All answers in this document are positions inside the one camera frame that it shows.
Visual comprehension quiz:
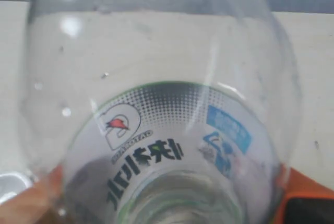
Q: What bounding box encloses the clear lime drink bottle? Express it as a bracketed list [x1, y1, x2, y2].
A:
[19, 0, 301, 223]

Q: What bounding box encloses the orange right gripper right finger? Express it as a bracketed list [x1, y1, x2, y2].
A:
[271, 165, 333, 223]

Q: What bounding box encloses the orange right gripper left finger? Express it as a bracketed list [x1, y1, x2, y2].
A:
[1, 167, 63, 223]

